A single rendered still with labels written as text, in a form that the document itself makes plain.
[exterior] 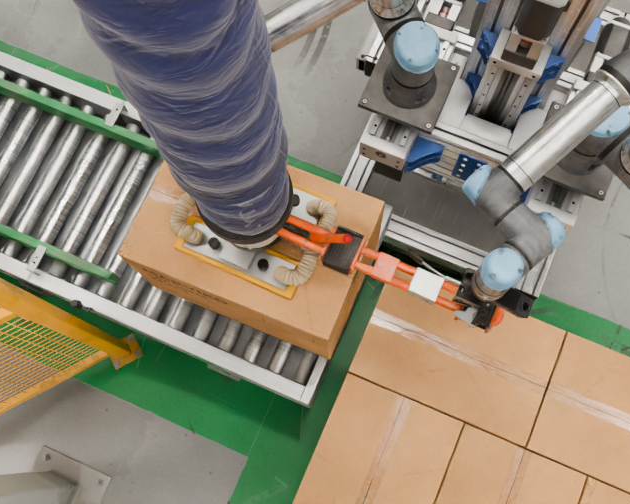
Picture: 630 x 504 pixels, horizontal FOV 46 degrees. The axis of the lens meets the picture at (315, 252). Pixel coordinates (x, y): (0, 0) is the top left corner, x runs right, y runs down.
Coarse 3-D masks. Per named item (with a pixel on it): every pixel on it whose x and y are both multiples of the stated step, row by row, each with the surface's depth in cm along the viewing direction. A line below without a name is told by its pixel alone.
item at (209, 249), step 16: (192, 224) 195; (208, 240) 194; (224, 240) 194; (192, 256) 194; (208, 256) 193; (256, 256) 192; (272, 256) 192; (240, 272) 192; (256, 272) 191; (272, 272) 191; (272, 288) 190; (288, 288) 190
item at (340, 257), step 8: (336, 232) 180; (344, 232) 180; (352, 232) 179; (352, 240) 180; (360, 240) 180; (328, 248) 179; (336, 248) 179; (344, 248) 179; (352, 248) 179; (360, 248) 178; (328, 256) 179; (336, 256) 179; (344, 256) 179; (352, 256) 179; (328, 264) 179; (336, 264) 177; (344, 264) 178; (352, 264) 177; (344, 272) 180; (352, 272) 181
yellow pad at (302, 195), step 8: (296, 184) 197; (296, 192) 196; (304, 192) 196; (312, 192) 197; (296, 200) 193; (304, 200) 196; (328, 200) 196; (296, 208) 195; (304, 208) 195; (296, 216) 195; (304, 216) 194; (312, 216) 194; (320, 216) 195
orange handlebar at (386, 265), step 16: (304, 224) 182; (304, 240) 181; (368, 256) 180; (384, 256) 179; (368, 272) 179; (384, 272) 178; (400, 288) 178; (448, 288) 177; (448, 304) 176; (496, 320) 174
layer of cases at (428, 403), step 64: (384, 320) 243; (448, 320) 242; (512, 320) 242; (384, 384) 237; (448, 384) 237; (512, 384) 236; (576, 384) 236; (320, 448) 233; (384, 448) 232; (448, 448) 232; (512, 448) 231; (576, 448) 231
